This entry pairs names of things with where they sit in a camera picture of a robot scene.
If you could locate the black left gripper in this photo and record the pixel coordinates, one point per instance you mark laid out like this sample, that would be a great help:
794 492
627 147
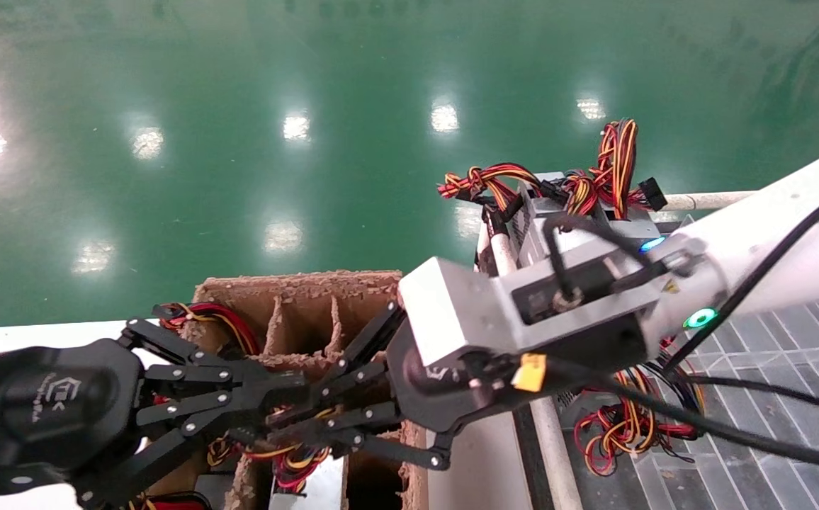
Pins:
41 411

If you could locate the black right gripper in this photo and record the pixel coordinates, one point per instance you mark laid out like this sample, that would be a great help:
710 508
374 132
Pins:
424 397

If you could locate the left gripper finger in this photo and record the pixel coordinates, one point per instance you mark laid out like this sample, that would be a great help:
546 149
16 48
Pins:
268 389

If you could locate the brown cardboard divider box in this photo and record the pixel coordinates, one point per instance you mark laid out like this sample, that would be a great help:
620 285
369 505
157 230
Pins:
303 290

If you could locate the short white rack pipe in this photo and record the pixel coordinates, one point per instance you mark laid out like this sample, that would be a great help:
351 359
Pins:
482 251

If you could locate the long white rack pipe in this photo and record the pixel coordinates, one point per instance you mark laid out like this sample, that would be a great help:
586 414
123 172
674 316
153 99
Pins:
707 200
551 453

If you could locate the clear plastic divider tray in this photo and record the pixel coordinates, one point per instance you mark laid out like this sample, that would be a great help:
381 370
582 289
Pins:
735 485

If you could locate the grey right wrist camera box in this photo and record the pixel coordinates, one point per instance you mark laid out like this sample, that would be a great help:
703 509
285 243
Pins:
459 312

